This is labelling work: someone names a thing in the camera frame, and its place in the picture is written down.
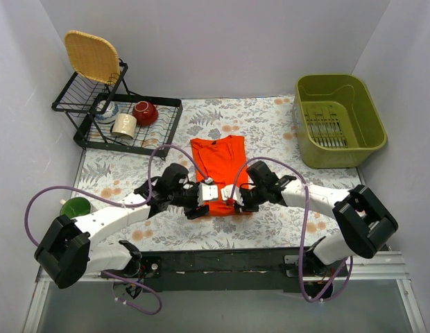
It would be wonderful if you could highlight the orange t shirt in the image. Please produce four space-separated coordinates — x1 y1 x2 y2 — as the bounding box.
190 135 249 217

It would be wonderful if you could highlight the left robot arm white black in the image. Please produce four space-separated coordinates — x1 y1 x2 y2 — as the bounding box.
34 163 215 289

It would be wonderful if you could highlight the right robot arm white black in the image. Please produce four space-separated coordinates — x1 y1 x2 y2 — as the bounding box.
225 160 399 276

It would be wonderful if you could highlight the floral patterned table cloth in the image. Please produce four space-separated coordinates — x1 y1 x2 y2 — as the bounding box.
76 96 361 251

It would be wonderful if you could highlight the dark red bowl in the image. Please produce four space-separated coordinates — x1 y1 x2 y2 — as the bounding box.
132 101 158 127

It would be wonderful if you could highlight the cream ceramic mug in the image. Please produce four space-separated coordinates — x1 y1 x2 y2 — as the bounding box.
111 113 137 139

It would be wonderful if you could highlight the green cup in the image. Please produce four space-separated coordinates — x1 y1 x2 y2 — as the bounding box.
60 197 92 219

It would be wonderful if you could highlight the olive green plastic tub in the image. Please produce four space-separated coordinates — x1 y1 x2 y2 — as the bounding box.
293 74 387 169

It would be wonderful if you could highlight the blue white patterned bowl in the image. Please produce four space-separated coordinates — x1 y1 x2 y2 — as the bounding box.
95 101 120 123

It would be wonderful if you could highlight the woven yellow rattan tray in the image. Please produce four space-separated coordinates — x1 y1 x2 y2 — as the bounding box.
64 31 121 85

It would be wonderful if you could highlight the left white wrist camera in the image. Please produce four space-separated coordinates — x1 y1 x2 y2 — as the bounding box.
198 182 218 205

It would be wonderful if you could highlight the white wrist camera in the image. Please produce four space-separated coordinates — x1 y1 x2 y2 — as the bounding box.
198 182 218 205
220 184 243 206

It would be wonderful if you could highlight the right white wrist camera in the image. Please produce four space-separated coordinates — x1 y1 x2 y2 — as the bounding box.
220 184 243 206

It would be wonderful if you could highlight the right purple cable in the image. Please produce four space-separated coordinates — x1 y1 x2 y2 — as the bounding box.
227 156 354 303

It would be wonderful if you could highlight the purple cable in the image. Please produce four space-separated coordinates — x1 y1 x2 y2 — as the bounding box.
24 144 214 316
227 156 354 303

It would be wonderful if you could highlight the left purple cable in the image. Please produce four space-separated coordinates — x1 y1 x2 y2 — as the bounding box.
24 144 214 316

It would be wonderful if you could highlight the black mounting base plate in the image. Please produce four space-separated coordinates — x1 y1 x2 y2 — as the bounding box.
100 244 350 294

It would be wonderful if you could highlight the black wire dish rack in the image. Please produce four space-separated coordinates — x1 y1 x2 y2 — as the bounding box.
51 60 183 159

